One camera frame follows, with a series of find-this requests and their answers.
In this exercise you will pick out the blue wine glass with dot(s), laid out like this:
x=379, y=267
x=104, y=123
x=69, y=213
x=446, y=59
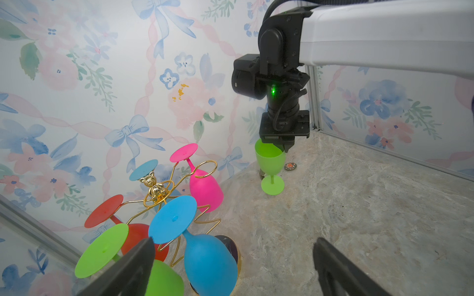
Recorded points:
x=209, y=266

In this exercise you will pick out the green wine glass on rack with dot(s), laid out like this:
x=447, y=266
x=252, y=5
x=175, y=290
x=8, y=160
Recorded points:
x=163, y=281

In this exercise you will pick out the teal wine glass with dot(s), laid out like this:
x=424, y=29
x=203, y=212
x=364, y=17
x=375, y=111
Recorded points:
x=143, y=170

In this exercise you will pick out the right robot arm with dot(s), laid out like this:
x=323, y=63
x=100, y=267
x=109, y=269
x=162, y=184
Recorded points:
x=423, y=36

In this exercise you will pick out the pink wine glass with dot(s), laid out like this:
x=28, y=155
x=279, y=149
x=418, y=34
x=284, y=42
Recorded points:
x=203, y=186

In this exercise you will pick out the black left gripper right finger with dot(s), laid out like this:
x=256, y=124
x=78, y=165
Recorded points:
x=338, y=276

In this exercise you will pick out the green wine glass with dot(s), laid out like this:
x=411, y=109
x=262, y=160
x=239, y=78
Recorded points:
x=271, y=160
x=163, y=281

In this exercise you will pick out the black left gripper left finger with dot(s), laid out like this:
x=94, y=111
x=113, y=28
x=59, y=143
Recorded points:
x=129, y=275

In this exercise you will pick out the gold wine glass rack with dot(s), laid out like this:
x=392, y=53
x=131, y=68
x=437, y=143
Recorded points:
x=159, y=195

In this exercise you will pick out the small round badge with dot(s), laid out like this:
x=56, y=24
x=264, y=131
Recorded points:
x=290, y=166

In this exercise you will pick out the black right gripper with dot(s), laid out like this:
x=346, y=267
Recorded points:
x=284, y=121

